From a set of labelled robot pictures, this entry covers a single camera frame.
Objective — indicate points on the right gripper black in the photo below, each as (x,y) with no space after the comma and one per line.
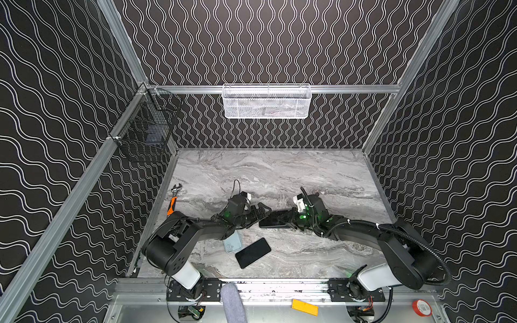
(292,216)

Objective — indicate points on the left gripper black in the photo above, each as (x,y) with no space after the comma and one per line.
(250,213)

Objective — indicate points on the blue phone black screen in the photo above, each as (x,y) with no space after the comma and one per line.
(273,218)

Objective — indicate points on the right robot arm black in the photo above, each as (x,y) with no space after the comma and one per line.
(408,259)

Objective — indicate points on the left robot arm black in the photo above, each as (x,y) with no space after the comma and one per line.
(170,246)

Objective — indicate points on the black phone on table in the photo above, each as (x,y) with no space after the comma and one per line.
(252,253)

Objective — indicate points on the light blue phone case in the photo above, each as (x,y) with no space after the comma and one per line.
(233,243)

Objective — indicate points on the yellow card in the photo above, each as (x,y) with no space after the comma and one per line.
(305,307)

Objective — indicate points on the orange adjustable wrench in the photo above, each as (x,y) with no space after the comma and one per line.
(174,190)

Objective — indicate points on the white mesh basket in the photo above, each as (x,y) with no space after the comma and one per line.
(266,101)

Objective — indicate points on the red tape roll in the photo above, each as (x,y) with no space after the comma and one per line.
(422,308)

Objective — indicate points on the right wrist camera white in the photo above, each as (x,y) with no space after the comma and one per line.
(300,203)

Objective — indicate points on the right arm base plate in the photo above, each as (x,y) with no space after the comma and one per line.
(344,290)

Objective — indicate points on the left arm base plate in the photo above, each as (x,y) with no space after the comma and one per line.
(206,289)

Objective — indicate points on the black wire basket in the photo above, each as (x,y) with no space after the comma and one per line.
(147,137)

